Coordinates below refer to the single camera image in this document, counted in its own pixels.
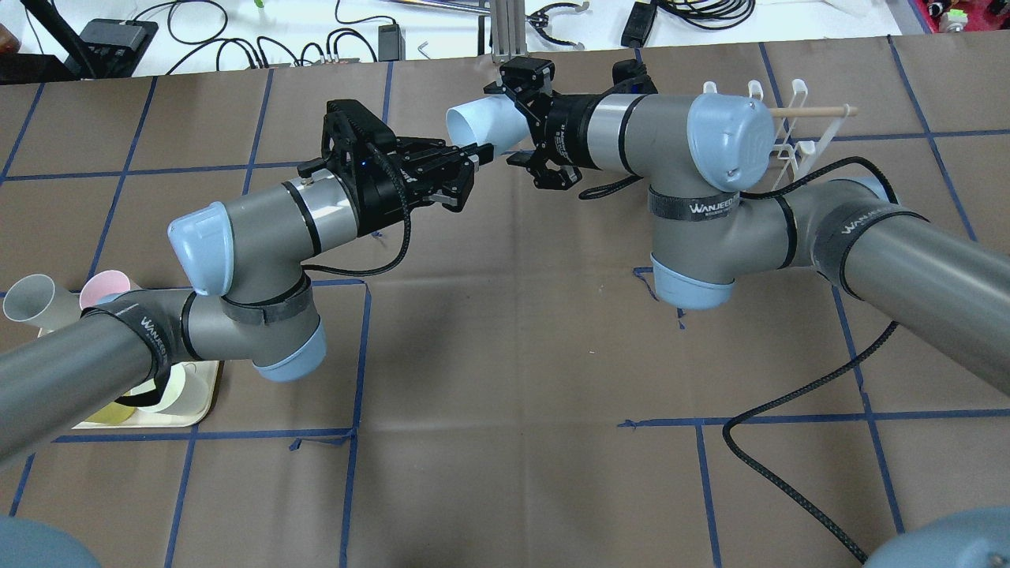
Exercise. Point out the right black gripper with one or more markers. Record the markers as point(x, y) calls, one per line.
point(570, 130)

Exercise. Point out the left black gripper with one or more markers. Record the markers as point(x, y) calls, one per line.
point(382, 202)

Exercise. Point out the light blue plastic cup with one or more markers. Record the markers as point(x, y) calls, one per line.
point(491, 120)

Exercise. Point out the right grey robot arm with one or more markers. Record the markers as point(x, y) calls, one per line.
point(702, 156)

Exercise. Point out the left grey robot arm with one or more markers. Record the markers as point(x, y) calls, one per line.
point(251, 297)

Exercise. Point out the pale green plastic cup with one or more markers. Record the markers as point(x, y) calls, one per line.
point(175, 385)

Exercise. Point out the pink plastic cup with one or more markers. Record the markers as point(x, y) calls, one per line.
point(104, 284)

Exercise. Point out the yellow plastic cup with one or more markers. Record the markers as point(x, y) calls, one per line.
point(111, 414)

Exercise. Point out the grey plastic cup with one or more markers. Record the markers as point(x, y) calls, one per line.
point(38, 301)

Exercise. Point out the black power adapter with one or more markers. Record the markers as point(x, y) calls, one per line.
point(390, 43)

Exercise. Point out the cream plastic tray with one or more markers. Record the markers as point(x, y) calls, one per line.
point(187, 399)

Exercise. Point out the black usb hub box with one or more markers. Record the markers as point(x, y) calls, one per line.
point(134, 37)

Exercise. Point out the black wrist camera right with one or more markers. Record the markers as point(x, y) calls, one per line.
point(523, 75)

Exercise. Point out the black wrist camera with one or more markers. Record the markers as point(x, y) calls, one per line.
point(351, 132)
point(523, 75)

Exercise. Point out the aluminium frame post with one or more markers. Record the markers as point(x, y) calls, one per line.
point(508, 27)

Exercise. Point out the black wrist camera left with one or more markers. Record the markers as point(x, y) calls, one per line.
point(351, 132)

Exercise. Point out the white wire cup rack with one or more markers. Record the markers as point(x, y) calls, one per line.
point(804, 131)

